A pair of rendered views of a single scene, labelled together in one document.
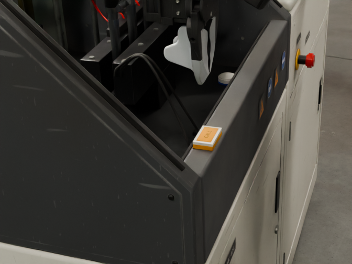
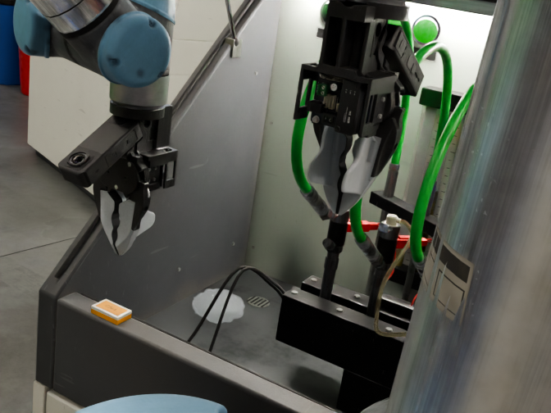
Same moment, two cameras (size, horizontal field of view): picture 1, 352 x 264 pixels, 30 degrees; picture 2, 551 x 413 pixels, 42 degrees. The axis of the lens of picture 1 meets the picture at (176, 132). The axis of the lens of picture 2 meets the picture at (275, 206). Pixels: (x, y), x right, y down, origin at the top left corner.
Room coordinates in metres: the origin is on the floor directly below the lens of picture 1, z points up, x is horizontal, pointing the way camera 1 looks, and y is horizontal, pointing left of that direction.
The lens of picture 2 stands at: (1.15, -0.92, 1.47)
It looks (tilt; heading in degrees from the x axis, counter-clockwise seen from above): 19 degrees down; 97
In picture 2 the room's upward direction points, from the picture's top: 9 degrees clockwise
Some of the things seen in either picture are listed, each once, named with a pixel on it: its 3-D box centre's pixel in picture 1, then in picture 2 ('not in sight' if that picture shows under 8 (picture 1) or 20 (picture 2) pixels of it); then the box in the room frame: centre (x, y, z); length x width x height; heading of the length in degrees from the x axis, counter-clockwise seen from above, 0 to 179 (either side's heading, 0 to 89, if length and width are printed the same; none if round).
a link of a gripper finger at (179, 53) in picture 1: (184, 55); (121, 217); (0.83, -0.02, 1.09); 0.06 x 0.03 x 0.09; 68
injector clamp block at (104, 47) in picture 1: (143, 62); (387, 365); (1.24, 0.06, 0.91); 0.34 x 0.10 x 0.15; 159
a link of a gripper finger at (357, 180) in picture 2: not in sight; (352, 178); (1.14, -0.24, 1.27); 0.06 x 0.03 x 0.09; 69
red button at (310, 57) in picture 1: (305, 59); not in sight; (1.45, -0.32, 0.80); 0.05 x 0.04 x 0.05; 159
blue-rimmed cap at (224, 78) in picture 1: (227, 78); not in sight; (1.28, -0.12, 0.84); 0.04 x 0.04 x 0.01
